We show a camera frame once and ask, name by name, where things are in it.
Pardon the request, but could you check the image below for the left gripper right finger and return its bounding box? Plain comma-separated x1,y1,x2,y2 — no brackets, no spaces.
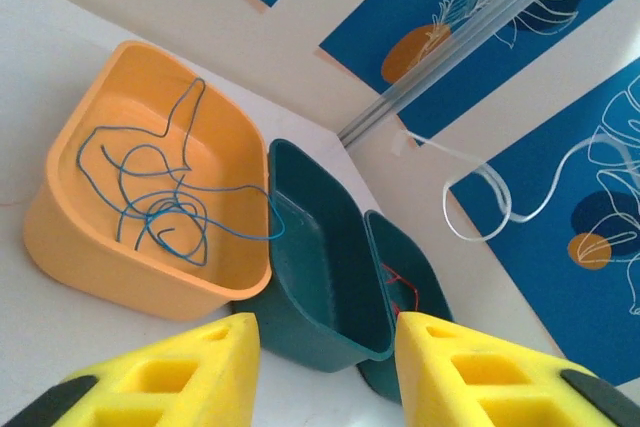
394,310,640,427

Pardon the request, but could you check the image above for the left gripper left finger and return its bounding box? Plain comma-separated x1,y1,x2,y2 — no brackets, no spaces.
0,311,262,427

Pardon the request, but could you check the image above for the thin red cable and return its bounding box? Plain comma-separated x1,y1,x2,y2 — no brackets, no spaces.
381,261,419,316

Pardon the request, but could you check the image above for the thin white cable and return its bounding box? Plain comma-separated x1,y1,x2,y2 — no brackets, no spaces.
396,127,602,243

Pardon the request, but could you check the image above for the thin blue cable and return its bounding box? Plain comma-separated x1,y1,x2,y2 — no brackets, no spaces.
75,77,288,267

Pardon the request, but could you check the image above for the teal plastic bin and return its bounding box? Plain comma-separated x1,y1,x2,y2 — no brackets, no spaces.
356,209,454,406
231,137,397,375

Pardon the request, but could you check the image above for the orange plastic bin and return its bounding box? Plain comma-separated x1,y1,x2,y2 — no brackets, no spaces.
22,39,274,324

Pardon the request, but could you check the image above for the aluminium frame post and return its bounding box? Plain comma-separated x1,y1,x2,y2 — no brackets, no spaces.
336,0,600,146

